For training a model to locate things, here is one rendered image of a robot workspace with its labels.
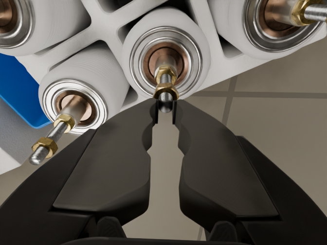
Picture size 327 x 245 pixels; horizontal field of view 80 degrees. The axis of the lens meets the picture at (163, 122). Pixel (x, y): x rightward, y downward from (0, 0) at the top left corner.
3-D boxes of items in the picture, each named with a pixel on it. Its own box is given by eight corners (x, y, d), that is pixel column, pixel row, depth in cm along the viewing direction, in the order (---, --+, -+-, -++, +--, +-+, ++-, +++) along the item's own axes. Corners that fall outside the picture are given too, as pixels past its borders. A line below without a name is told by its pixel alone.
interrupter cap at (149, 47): (157, 108, 24) (157, 111, 23) (115, 55, 20) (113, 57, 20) (214, 74, 21) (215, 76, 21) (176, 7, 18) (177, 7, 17)
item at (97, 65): (89, 83, 41) (44, 135, 26) (84, 34, 36) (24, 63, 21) (135, 89, 41) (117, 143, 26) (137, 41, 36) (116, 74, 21)
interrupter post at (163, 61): (162, 79, 22) (162, 92, 19) (150, 61, 21) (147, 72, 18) (181, 67, 21) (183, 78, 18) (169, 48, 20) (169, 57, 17)
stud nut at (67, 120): (55, 125, 21) (51, 130, 20) (56, 112, 20) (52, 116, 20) (74, 130, 22) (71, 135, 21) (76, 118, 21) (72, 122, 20)
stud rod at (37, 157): (66, 116, 22) (27, 164, 16) (67, 109, 22) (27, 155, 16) (75, 119, 23) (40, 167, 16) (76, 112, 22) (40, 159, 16)
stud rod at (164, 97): (158, 69, 19) (154, 105, 13) (167, 62, 19) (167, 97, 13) (164, 77, 20) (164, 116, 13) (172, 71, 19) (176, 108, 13)
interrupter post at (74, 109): (68, 114, 24) (56, 130, 22) (65, 96, 23) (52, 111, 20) (88, 116, 24) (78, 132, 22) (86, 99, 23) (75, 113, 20)
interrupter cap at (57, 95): (51, 129, 26) (48, 132, 25) (38, 73, 21) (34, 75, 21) (110, 135, 26) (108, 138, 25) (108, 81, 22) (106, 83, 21)
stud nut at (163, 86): (148, 90, 15) (147, 95, 14) (167, 77, 14) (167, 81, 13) (164, 108, 15) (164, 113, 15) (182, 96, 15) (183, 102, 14)
